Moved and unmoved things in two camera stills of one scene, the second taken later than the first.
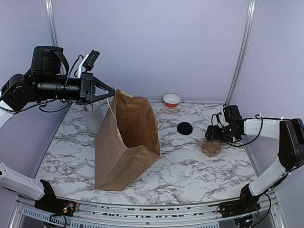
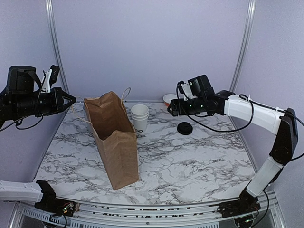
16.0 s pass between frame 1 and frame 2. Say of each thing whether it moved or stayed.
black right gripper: moved
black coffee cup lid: stayed
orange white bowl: stayed
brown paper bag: moved
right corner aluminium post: stayed
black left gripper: moved
